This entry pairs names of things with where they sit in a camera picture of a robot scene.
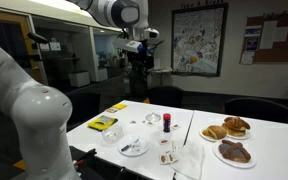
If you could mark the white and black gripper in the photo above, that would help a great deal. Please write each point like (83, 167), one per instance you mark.
(135, 40)

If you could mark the white sauce packet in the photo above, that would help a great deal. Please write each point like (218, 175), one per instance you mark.
(168, 157)

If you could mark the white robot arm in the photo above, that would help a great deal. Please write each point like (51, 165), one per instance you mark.
(40, 113)

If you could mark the clear cut-glass bowl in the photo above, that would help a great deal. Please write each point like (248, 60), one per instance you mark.
(112, 135)

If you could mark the framed map poster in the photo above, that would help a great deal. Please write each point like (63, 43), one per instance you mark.
(197, 40)

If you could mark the black office chair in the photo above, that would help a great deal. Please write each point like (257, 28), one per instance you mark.
(85, 106)
(166, 96)
(257, 108)

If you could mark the yellow sticky note pad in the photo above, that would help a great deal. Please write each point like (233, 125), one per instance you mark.
(119, 106)

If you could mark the small clear glass dish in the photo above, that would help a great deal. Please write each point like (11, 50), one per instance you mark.
(153, 117)

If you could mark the small candy wrapper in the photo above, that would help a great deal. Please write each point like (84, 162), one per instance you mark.
(176, 126)

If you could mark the black office chair left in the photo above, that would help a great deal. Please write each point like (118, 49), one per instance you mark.
(85, 106)

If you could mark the yellow green crayon box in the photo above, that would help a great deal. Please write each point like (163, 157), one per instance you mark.
(102, 123)

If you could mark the white plate with marker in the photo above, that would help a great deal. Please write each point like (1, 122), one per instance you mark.
(133, 140)

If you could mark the white sugar packet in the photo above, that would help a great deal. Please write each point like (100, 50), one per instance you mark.
(136, 148)

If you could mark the golden bread roll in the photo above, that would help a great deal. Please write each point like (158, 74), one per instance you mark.
(215, 132)

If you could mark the white plate under roll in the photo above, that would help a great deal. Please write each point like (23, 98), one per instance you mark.
(211, 139)

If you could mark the black office chair right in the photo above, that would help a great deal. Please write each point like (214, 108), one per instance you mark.
(257, 108)

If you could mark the brown cork notice board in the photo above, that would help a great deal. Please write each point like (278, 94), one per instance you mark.
(266, 39)

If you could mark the stacked brown pastry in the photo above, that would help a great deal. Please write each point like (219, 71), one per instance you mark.
(235, 126)

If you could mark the white paper napkin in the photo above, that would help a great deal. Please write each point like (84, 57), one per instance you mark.
(190, 161)

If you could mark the white plate under pastry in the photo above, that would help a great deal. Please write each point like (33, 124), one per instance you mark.
(244, 136)

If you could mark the dark brown bread loaf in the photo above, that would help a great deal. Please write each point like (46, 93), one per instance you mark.
(234, 151)

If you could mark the white plate under dark loaf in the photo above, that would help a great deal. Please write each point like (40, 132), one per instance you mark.
(250, 164)

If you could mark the black camera on stand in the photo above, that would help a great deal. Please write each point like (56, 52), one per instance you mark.
(37, 38)

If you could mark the orange handled tool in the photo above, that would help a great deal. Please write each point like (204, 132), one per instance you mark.
(81, 158)

